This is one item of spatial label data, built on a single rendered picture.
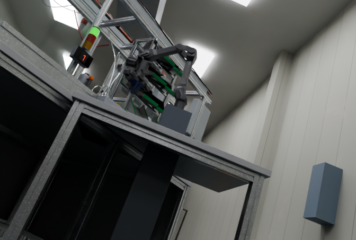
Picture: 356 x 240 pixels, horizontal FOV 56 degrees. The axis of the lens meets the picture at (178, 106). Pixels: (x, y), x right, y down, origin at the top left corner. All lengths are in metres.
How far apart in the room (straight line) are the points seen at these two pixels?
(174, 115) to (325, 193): 2.35
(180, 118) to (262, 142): 4.11
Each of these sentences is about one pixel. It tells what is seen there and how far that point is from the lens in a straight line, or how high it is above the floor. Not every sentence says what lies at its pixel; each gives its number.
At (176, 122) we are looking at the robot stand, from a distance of 1.67.
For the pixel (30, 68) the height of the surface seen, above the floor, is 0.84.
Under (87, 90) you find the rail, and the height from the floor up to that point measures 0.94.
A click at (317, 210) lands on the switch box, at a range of 3.65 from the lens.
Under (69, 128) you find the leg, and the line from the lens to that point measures 1.41.
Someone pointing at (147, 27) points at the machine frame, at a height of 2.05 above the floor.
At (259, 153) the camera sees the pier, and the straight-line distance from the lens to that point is 5.65.
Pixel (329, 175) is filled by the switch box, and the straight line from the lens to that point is 3.79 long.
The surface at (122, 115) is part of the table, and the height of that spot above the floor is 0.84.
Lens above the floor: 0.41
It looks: 23 degrees up
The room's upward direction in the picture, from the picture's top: 21 degrees clockwise
